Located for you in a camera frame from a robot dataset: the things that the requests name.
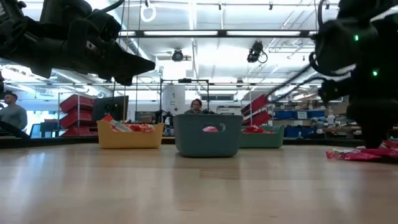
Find black frame-mounted device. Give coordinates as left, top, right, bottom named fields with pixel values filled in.
left=246, top=40, right=269, bottom=64

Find person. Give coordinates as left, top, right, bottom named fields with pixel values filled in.
left=183, top=98, right=205, bottom=115
left=0, top=92, right=29, bottom=131

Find grey-blue plastic bin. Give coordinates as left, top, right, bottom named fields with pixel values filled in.
left=172, top=113, right=244, bottom=158

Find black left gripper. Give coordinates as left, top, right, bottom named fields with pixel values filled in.
left=17, top=17, right=157, bottom=87

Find overhead frame beam with lights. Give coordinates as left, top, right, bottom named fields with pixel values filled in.
left=0, top=81, right=324, bottom=87
left=118, top=29, right=318, bottom=39

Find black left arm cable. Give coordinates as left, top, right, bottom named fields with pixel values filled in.
left=91, top=0, right=126, bottom=15

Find white plastic bottle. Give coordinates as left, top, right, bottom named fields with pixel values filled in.
left=326, top=108, right=336, bottom=128

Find teal plastic bin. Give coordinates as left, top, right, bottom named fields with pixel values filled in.
left=238, top=124, right=285, bottom=149

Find white cylindrical tank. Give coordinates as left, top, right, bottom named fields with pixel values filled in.
left=162, top=84, right=187, bottom=116

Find black aluminium table frame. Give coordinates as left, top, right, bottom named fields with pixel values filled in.
left=0, top=136, right=398, bottom=149

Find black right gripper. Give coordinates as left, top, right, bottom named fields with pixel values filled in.
left=319, top=77, right=398, bottom=150

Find dark blue cabinet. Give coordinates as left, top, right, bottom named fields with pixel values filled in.
left=30, top=121, right=60, bottom=139

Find tilted red bin rack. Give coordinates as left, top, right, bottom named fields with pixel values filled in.
left=241, top=93, right=272, bottom=127

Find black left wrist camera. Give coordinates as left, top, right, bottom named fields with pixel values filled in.
left=40, top=0, right=94, bottom=27

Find white cable ring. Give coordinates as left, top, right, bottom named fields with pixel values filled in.
left=139, top=0, right=157, bottom=24

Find yellow plastic bin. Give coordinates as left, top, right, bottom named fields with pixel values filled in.
left=96, top=120, right=165, bottom=149

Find black overhead camera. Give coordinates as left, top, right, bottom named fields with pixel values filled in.
left=171, top=49, right=185, bottom=62

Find black monitor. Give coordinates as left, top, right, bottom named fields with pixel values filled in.
left=91, top=95, right=129, bottom=123

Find white blue power tool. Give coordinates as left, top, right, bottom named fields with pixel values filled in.
left=310, top=116, right=328, bottom=127

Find blue storage bins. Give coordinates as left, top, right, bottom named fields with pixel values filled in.
left=283, top=126, right=318, bottom=139

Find black slanted machine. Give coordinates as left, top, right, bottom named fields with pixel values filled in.
left=0, top=119, right=32, bottom=139

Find blue bins with white label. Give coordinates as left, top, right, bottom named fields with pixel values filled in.
left=273, top=110, right=326, bottom=120

